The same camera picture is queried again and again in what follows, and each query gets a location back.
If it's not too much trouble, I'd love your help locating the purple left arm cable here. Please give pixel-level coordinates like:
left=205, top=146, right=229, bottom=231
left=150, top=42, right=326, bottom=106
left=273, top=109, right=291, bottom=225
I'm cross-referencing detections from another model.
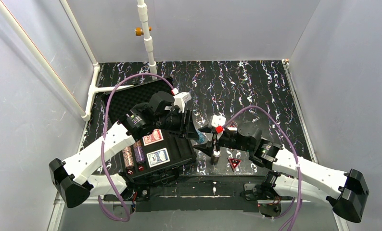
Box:
left=97, top=73, right=179, bottom=222

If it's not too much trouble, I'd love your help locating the white pvc frame pipe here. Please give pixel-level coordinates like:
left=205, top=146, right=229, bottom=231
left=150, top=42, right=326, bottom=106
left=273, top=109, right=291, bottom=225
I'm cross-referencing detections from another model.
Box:
left=0, top=0, right=134, bottom=121

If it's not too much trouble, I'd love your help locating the white pvc pole with orange knob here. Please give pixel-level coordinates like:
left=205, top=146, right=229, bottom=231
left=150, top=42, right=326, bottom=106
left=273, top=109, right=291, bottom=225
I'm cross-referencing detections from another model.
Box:
left=137, top=0, right=157, bottom=74

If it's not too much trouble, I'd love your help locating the red triangle dealer button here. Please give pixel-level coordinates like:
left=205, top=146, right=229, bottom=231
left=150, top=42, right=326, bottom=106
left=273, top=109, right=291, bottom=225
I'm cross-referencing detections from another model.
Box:
left=228, top=157, right=242, bottom=172

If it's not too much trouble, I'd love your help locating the blue poker chip stack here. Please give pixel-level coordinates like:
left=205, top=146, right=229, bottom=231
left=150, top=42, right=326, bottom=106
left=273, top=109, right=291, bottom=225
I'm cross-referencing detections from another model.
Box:
left=195, top=130, right=206, bottom=144

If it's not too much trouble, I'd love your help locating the brown poker chip stack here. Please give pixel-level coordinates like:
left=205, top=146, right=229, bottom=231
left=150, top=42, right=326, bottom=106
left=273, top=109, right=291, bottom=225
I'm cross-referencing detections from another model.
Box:
left=210, top=151, right=221, bottom=165

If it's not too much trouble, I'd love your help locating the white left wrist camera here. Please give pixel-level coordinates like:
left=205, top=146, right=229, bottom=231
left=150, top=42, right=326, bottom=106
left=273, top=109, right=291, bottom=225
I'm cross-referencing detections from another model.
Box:
left=173, top=92, right=191, bottom=112

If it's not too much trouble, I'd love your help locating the red playing card deck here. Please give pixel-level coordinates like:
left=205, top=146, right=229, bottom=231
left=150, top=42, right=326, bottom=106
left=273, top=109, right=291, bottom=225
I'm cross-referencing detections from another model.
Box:
left=142, top=129, right=164, bottom=146

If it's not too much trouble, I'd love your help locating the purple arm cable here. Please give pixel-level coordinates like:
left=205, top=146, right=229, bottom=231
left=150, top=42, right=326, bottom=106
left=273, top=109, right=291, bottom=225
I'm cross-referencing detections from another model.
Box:
left=223, top=105, right=303, bottom=231
left=97, top=73, right=179, bottom=222

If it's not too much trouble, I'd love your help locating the black foam-lined poker case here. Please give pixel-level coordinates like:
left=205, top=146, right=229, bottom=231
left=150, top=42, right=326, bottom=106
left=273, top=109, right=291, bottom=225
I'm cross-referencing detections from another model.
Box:
left=102, top=78, right=196, bottom=185

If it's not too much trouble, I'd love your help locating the white-blue chip stack in case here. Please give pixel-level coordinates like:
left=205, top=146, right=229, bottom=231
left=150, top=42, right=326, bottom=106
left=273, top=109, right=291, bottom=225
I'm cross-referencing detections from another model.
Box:
left=122, top=146, right=134, bottom=169

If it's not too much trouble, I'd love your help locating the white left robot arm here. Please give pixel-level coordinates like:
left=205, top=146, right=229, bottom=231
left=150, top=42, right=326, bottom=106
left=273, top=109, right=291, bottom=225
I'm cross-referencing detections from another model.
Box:
left=49, top=91, right=200, bottom=208

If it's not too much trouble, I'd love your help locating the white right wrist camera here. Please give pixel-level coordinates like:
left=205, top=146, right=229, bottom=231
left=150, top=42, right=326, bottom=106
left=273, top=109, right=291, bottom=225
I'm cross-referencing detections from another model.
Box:
left=208, top=115, right=226, bottom=134

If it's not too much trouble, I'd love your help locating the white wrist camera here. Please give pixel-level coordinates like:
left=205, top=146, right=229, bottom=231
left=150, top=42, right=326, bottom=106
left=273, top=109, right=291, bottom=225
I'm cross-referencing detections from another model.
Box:
left=208, top=115, right=226, bottom=134
left=173, top=92, right=191, bottom=112

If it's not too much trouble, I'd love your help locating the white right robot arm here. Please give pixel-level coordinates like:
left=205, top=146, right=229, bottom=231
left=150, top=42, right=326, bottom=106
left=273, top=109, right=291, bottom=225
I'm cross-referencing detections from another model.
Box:
left=195, top=121, right=369, bottom=223

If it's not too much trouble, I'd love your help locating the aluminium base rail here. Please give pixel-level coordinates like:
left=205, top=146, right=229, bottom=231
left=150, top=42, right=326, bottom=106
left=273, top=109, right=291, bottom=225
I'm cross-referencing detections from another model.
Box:
left=47, top=180, right=349, bottom=231

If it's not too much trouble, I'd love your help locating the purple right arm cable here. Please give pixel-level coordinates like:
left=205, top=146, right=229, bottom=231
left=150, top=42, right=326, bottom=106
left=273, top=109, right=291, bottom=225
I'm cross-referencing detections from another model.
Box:
left=223, top=105, right=303, bottom=231

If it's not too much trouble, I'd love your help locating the orange-purple chip stack in case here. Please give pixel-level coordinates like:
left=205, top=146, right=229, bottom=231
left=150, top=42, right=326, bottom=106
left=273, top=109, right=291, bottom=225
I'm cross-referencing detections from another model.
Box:
left=133, top=141, right=145, bottom=164

